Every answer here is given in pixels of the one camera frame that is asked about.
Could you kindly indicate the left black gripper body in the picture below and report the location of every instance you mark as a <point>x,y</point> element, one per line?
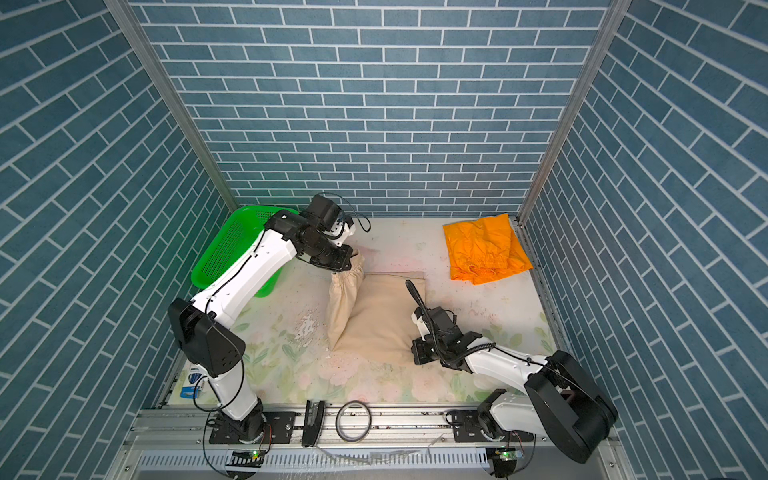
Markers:
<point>327,254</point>

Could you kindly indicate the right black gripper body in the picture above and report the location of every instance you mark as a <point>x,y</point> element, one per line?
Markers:
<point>428,350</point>

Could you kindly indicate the green plastic basket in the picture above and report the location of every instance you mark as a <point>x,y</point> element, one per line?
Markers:
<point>242,229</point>

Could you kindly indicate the beige shorts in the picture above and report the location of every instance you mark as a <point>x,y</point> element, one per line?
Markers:
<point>370,314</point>

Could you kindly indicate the orange shorts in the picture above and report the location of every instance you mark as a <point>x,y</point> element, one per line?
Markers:
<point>484,250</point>

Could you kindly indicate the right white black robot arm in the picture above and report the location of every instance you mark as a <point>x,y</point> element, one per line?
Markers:
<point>550,396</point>

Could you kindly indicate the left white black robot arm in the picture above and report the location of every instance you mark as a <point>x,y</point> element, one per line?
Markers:
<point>203,325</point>

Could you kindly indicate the right circuit board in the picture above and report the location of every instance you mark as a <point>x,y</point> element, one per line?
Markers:
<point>503,458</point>

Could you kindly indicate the circuit board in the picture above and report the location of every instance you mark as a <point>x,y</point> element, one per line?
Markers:
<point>503,458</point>
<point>246,459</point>

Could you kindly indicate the white blue paper box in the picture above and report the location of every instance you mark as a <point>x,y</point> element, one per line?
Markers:
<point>192,383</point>

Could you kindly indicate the left circuit board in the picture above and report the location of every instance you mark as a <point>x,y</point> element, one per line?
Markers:
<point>246,459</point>

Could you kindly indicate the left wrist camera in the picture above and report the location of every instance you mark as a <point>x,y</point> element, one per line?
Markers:
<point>329,219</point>

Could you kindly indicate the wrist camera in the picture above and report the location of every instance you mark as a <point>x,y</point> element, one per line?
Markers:
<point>329,219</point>
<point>418,320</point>

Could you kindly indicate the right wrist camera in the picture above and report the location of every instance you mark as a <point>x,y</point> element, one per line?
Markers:
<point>418,320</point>

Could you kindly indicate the black clamp bracket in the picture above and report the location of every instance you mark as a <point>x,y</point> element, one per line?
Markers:
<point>313,423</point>

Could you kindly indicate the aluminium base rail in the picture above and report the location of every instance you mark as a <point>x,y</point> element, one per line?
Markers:
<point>181,443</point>

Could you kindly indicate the left corner aluminium post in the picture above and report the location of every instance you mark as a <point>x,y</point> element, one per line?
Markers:
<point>131,28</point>

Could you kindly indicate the corner aluminium post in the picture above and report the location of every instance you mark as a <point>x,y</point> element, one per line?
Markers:
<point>131,28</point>
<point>594,59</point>

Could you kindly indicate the right corner aluminium post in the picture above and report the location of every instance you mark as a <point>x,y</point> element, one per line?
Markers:
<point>594,59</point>

